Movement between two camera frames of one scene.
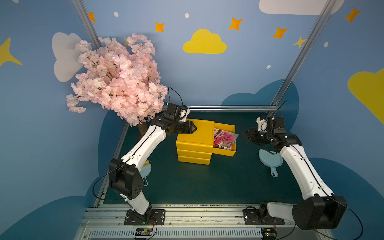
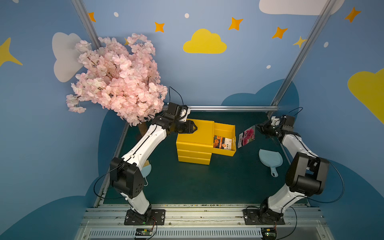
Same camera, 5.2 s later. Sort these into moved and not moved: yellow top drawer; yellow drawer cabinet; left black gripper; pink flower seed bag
Moved: pink flower seed bag
Not moved: left black gripper; yellow drawer cabinet; yellow top drawer
